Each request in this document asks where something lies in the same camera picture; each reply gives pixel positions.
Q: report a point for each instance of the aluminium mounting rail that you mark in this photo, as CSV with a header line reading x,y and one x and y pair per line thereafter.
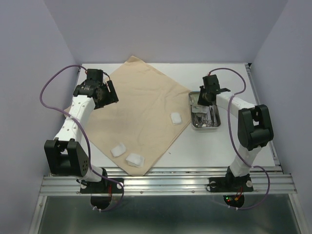
x,y
173,181

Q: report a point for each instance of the green suture packet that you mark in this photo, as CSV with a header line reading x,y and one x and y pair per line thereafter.
x,y
199,109

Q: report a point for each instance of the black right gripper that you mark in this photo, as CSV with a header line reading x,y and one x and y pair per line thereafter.
x,y
201,101

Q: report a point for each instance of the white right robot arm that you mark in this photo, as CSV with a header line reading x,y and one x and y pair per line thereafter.
x,y
254,126

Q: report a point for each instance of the stainless steel tray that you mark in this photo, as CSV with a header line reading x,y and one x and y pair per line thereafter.
x,y
208,126

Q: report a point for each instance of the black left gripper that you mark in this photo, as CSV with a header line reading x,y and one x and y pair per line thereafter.
x,y
111,96

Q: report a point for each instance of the beige cloth drape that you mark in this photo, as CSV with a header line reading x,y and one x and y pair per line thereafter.
x,y
141,118

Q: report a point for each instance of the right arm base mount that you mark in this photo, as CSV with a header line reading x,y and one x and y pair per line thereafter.
x,y
232,187

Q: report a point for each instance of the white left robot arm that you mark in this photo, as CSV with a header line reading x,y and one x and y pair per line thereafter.
x,y
64,153

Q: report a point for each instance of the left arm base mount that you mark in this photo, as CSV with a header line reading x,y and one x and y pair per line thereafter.
x,y
105,195

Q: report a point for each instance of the white gauze pad stack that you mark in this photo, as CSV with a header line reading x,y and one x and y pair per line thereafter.
x,y
135,160

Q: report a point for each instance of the clear packet black part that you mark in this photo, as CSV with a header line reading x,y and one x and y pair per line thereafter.
x,y
194,99

